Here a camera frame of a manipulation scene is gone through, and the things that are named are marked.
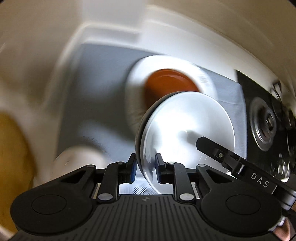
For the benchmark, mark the wooden cutting board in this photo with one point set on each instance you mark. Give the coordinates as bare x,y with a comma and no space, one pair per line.
13,173

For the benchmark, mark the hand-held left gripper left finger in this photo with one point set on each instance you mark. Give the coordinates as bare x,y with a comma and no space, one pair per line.
133,171

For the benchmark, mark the round metal stove burner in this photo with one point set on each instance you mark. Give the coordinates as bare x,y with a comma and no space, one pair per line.
259,129

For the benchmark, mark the black gas stove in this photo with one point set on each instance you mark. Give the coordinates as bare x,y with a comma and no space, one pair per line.
245,81

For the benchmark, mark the white bowl with orange contents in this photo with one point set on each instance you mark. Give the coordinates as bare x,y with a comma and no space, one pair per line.
138,76

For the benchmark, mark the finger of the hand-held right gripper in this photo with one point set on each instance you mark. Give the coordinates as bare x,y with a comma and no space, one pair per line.
212,148

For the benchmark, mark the black pan support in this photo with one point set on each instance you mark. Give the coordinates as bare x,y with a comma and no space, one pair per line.
276,89

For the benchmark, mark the brown round plate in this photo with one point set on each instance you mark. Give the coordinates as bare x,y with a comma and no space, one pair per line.
168,85

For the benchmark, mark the grey drying mat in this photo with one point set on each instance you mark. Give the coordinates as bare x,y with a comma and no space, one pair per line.
104,92

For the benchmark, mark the plain white bowl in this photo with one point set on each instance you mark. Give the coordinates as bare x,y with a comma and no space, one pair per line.
78,160

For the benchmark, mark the white patterned cloth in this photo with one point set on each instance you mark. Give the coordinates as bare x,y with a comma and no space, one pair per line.
136,188

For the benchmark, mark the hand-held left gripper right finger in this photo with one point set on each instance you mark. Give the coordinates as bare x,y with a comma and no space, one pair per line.
159,168

